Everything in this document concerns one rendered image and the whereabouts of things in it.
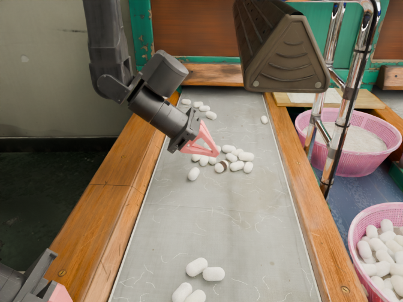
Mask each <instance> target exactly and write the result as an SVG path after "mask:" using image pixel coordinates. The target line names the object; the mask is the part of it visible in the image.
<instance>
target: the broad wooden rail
mask: <svg viewBox="0 0 403 302"><path fill-rule="evenodd" d="M179 98H180V93H179V92H178V91H177V90H175V91H174V93H173V94H172V95H171V97H170V98H167V99H165V100H167V101H168V102H170V103H171V104H173V105H174V106H175V107H176V106H177V104H178V101H179ZM150 122H151V121H150ZM150 122H149V123H150ZM149 123H148V122H147V121H145V120H144V119H142V118H141V117H140V116H138V115H136V114H135V113H133V114H132V116H131V117H130V119H129V121H128V122H127V124H126V125H125V127H124V129H123V130H122V132H121V133H120V135H119V137H118V138H117V140H116V141H115V143H114V145H113V146H112V148H111V149H110V151H109V153H108V154H107V156H106V157H105V159H104V161H103V162H102V164H101V165H100V167H99V169H98V170H97V172H96V173H95V175H94V176H93V178H92V180H91V181H90V183H89V184H88V186H87V188H86V189H85V191H84V193H83V194H82V196H81V197H80V199H79V200H78V202H77V204H76V205H75V207H74V208H73V210H72V212H71V213H70V215H69V217H68V218H67V220H66V221H65V223H64V224H63V226H62V228H61V229H60V231H59V232H58V234H57V236H56V237H55V239H54V240H53V242H52V244H51V245H50V247H49V249H50V250H52V251H54V252H56V253H57V254H58V256H57V257H56V258H55V260H54V261H53V262H52V263H51V265H50V267H49V268H48V270H47V271H46V273H45V275H44V277H43V278H45V279H47V280H48V283H49V282H50V281H51V280H54V281H55V282H58V283H60V284H61V285H64V286H65V288H66V290H67V292H68V293H69V295H70V297H71V299H72V301H73V302H109V298H110V295H111V293H112V290H113V287H114V284H115V282H116V278H117V276H118V273H119V269H120V267H121V264H122V261H123V258H124V256H125V252H126V250H127V247H128V244H129V242H130V238H131V235H132V233H133V230H134V227H135V224H136V221H137V218H138V216H139V213H140V209H141V207H142V204H143V201H144V198H145V195H146V192H147V190H148V187H149V184H150V181H151V178H152V175H153V173H154V169H155V167H156V164H157V161H158V158H159V155H160V153H161V149H162V147H163V144H164V141H165V139H166V135H165V134H163V133H162V132H161V131H159V130H158V129H156V128H155V127H154V126H152V125H151V124H149ZM48 283H47V284H48Z"/></svg>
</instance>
